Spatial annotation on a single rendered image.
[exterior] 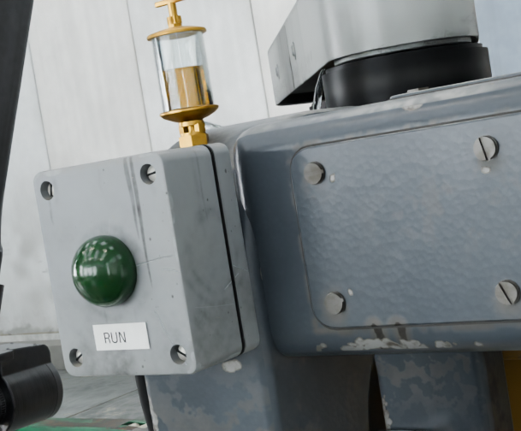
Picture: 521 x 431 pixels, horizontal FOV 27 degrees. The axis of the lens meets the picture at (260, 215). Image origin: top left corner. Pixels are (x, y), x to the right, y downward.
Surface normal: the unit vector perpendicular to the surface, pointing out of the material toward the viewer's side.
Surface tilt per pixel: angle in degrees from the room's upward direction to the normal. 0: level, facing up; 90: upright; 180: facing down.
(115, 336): 90
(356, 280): 90
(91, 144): 90
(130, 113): 90
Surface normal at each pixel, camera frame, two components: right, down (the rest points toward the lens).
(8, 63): 0.87, -0.02
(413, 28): 0.03, 0.05
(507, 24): -0.57, 0.14
